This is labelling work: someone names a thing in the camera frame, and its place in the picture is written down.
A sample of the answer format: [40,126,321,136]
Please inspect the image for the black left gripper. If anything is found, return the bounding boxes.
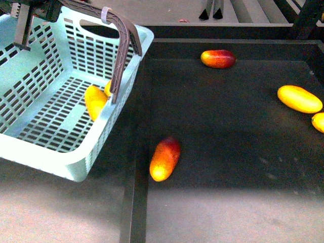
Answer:
[1,1,62,51]

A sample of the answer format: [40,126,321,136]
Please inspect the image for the brown basket handle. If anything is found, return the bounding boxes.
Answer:
[60,1,142,104]

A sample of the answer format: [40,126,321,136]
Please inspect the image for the large yellow mango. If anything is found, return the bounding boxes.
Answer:
[84,86,108,121]

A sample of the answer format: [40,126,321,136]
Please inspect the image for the light blue plastic basket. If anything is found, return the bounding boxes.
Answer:
[1,7,154,182]

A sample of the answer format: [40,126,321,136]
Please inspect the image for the red yellow mango far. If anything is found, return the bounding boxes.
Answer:
[200,50,236,69]

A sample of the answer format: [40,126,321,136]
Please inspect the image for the red yellow mango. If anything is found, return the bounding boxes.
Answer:
[200,50,236,69]
[149,137,181,182]

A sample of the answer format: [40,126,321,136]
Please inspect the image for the red yellow mango near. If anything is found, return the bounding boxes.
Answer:
[149,137,181,182]

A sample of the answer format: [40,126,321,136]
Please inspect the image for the yellow mango in tray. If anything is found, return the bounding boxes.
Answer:
[277,85,323,114]

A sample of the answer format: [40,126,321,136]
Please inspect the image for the yellow mango at edge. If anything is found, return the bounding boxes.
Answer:
[311,112,324,133]

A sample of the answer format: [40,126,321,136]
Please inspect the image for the black fruit display tray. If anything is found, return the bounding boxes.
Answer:
[120,35,323,242]

